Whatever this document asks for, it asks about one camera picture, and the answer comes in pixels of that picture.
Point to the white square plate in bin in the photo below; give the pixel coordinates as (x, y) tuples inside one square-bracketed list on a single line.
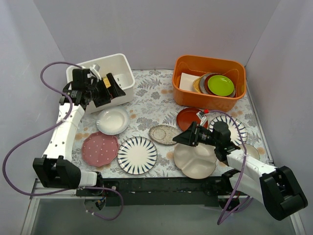
[(186, 82)]

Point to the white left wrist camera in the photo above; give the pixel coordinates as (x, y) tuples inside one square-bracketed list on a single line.
[(94, 69)]

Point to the red lacquer round plate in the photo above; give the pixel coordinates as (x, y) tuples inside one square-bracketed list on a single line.
[(186, 116)]

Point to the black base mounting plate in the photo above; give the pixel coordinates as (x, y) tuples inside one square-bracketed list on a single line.
[(155, 191)]

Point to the white plastic bin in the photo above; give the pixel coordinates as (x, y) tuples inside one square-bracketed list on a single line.
[(118, 66)]

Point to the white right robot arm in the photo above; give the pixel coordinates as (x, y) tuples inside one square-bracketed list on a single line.
[(275, 187)]

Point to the beige divided plate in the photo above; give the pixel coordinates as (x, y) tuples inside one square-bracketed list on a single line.
[(195, 162)]

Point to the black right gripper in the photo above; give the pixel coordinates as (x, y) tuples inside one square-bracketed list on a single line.
[(193, 134)]

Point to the orange plastic bin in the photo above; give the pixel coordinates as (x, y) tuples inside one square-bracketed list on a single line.
[(198, 66)]

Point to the grey plate in bin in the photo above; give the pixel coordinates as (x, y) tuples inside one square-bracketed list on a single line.
[(202, 86)]

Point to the speckled oval ceramic plate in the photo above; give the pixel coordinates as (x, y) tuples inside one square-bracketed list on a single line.
[(163, 134)]

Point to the pink polka dot plate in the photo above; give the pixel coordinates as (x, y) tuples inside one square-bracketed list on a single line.
[(99, 149)]

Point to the blue striped white plate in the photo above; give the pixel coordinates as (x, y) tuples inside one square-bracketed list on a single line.
[(137, 155)]

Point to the lime green plate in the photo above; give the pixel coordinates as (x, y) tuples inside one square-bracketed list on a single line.
[(220, 85)]

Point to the floral patterned table mat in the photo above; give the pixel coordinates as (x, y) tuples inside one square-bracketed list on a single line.
[(153, 104)]

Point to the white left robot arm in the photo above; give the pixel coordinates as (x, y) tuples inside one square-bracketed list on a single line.
[(55, 168)]

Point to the white deep bowl plate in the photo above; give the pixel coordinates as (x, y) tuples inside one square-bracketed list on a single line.
[(113, 121)]

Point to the yellow basket plate in bin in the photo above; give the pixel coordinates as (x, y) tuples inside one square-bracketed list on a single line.
[(196, 86)]

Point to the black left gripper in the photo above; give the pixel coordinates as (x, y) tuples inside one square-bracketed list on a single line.
[(104, 92)]

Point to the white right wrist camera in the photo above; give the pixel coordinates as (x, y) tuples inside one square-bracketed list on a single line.
[(202, 117)]

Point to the aluminium frame rail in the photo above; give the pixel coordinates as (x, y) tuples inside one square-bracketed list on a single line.
[(52, 212)]

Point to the dark red plate in bin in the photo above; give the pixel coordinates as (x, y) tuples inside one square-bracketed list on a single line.
[(206, 85)]

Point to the small beige saucer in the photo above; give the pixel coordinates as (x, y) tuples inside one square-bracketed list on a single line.
[(250, 150)]

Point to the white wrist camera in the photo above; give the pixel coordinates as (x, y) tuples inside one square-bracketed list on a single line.
[(202, 117), (94, 69)]

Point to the yellow woven bamboo mat plate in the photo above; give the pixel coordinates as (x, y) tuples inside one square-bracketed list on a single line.
[(106, 82)]

